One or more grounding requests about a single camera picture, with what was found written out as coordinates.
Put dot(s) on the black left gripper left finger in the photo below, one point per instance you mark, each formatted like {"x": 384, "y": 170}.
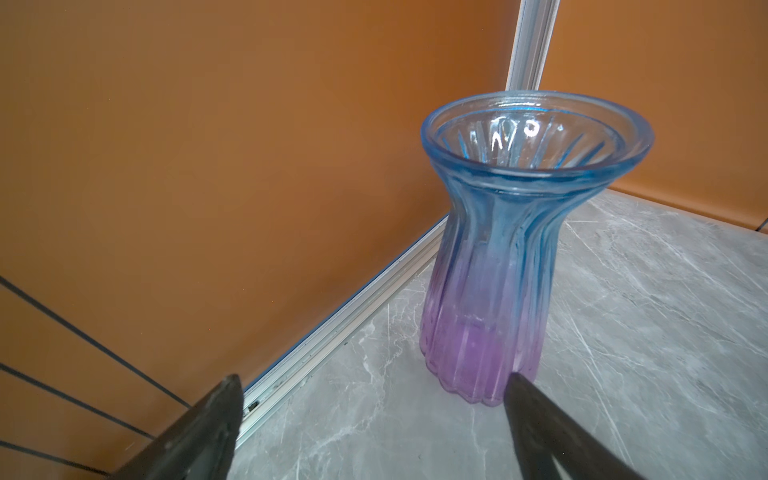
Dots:
{"x": 199, "y": 445}

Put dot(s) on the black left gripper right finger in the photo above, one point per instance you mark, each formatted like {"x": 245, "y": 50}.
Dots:
{"x": 547, "y": 440}

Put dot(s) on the purple glass vase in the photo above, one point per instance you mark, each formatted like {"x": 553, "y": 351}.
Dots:
{"x": 515, "y": 164}

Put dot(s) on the aluminium corner post left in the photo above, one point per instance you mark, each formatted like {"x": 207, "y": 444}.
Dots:
{"x": 534, "y": 29}

